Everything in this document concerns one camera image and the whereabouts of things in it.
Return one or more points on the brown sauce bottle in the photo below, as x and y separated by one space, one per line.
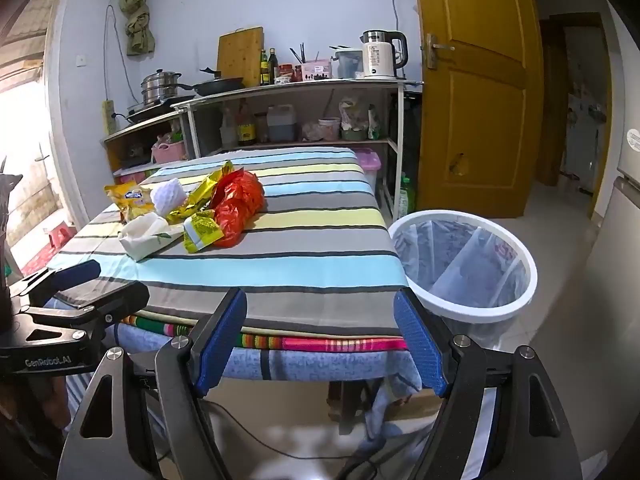
245 127

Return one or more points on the green plastic bottle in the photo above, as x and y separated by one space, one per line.
407 197

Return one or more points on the red plastic bag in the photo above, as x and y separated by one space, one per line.
240 205

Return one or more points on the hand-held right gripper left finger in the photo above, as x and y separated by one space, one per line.
220 347

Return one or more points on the grey refrigerator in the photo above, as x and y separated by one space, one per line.
617 240

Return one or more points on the green hanging cloth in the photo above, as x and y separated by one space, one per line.
136 15

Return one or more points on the striped tablecloth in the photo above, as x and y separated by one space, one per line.
300 240

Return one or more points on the white metal shelf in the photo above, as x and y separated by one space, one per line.
300 91

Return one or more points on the crumpled plastic bags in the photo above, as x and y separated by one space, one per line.
352 117

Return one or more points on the grey oil jug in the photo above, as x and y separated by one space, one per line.
281 125

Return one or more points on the clear plastic pitcher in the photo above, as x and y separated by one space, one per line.
347 62

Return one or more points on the blue bed sheet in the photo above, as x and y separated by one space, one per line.
300 365

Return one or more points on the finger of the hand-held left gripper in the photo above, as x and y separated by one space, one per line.
75 272
115 300

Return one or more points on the red jar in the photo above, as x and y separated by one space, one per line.
286 72

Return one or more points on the yellow wooden door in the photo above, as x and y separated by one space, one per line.
480 125

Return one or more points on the clear plastic bottle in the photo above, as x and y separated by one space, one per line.
228 132

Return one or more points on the red plastic stool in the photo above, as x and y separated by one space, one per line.
57 235

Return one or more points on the wall socket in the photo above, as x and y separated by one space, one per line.
80 60

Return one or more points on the yellow-green snack packet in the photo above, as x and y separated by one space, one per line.
202 232

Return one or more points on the pink-lid storage box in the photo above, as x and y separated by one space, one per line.
370 165

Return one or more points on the black frying pan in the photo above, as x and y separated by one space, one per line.
217 84

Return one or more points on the pink plastic basket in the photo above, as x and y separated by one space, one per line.
169 152

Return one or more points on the gold foil wrapper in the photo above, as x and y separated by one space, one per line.
200 197

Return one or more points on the yellowed power strip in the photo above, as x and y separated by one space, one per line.
108 117

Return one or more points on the white tissue pack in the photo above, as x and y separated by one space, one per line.
147 237

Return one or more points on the steel steamer pot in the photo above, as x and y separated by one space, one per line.
160 87

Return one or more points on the dark sauce bottle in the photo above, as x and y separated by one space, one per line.
273 67

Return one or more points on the bamboo cutting board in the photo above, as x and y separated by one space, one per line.
240 55

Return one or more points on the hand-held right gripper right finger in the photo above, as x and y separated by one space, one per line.
420 347

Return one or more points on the dark green-label bottle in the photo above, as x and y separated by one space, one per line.
263 70

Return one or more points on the white waste bin with liner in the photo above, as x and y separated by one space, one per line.
500 305

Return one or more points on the white pink-rim tub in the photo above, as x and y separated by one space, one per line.
328 130

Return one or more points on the yellow snack bag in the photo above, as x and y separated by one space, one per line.
127 200

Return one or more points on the colourful striped blanket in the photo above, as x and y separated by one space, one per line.
310 342

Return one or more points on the pale purple packet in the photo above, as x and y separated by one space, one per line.
167 197

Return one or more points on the white electric kettle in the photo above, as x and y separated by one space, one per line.
381 57

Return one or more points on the pink utensil box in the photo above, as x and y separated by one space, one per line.
315 70

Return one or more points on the wooden shelf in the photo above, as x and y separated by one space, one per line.
117 150

